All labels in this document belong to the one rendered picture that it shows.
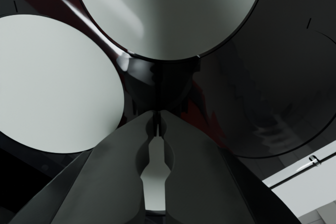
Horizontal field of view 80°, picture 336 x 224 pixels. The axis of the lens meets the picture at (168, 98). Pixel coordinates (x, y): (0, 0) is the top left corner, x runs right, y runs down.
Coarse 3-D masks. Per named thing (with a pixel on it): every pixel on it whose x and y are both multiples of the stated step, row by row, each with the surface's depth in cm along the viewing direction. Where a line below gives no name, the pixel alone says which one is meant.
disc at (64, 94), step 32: (0, 32) 12; (32, 32) 12; (64, 32) 12; (0, 64) 12; (32, 64) 12; (64, 64) 12; (96, 64) 12; (0, 96) 13; (32, 96) 13; (64, 96) 13; (96, 96) 14; (0, 128) 14; (32, 128) 15; (64, 128) 15; (96, 128) 15
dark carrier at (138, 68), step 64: (0, 0) 11; (64, 0) 11; (256, 0) 11; (320, 0) 11; (128, 64) 13; (192, 64) 13; (256, 64) 13; (320, 64) 13; (256, 128) 15; (320, 128) 15
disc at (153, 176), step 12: (156, 144) 15; (156, 156) 16; (144, 168) 16; (156, 168) 17; (168, 168) 17; (144, 180) 17; (156, 180) 17; (144, 192) 18; (156, 192) 18; (156, 204) 19
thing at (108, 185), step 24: (144, 120) 11; (120, 144) 9; (144, 144) 9; (96, 168) 8; (120, 168) 8; (72, 192) 7; (96, 192) 7; (120, 192) 7; (72, 216) 6; (96, 216) 6; (120, 216) 6; (144, 216) 8
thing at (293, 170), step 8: (328, 144) 16; (320, 152) 16; (328, 152) 16; (304, 160) 17; (312, 160) 16; (320, 160) 16; (288, 168) 17; (296, 168) 17; (304, 168) 17; (272, 176) 18; (280, 176) 17; (288, 176) 17; (272, 184) 18; (280, 184) 18
